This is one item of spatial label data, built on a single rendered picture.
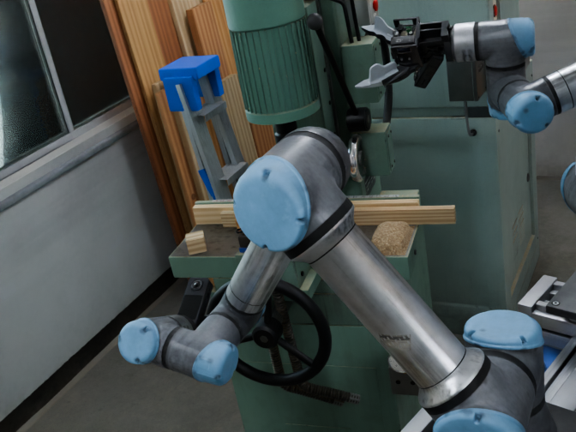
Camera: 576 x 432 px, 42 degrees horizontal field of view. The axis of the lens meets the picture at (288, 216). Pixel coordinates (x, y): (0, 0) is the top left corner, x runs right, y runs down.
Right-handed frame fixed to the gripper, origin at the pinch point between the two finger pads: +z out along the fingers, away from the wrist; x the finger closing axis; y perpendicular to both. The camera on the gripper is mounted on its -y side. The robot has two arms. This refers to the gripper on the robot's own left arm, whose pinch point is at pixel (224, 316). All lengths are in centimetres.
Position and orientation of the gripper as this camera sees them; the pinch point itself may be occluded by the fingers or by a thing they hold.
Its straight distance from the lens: 162.0
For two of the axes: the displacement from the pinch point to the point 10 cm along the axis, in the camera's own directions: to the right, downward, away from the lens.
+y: 0.2, 10.0, -0.7
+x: 9.4, -0.4, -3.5
